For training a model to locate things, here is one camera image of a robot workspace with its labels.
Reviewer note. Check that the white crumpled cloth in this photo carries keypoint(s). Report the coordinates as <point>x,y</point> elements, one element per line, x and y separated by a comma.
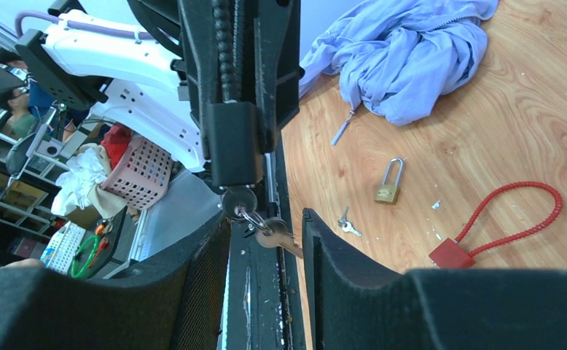
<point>80,187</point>

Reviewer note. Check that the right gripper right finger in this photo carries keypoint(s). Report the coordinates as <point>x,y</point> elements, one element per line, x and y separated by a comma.
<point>357,303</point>

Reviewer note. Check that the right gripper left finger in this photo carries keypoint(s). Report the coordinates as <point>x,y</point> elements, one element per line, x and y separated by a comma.
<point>171,300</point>

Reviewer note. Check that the pink plastic basket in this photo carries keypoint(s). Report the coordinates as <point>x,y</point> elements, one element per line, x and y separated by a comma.
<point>142,175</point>

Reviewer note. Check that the red cable lock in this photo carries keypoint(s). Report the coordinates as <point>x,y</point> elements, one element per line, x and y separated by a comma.
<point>499,223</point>

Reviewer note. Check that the brass padlock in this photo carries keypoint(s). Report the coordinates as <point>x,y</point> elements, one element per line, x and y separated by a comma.
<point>387,192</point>

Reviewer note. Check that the brass padlock keys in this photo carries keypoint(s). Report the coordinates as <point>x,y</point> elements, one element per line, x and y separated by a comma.
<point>346,225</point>

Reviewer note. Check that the lavender cloth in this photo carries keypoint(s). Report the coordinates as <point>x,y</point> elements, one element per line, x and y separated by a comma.
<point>397,58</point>

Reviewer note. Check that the black cable lock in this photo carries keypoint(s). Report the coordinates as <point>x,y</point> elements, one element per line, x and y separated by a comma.
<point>233,132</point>

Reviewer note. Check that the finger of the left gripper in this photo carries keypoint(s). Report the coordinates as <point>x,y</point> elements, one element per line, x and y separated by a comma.
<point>197,20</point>
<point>277,69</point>

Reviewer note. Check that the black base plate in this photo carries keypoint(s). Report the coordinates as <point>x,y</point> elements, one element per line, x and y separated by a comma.
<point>264,301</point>

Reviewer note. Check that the seated person in background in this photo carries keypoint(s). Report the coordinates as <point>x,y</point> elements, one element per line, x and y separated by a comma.
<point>27,105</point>

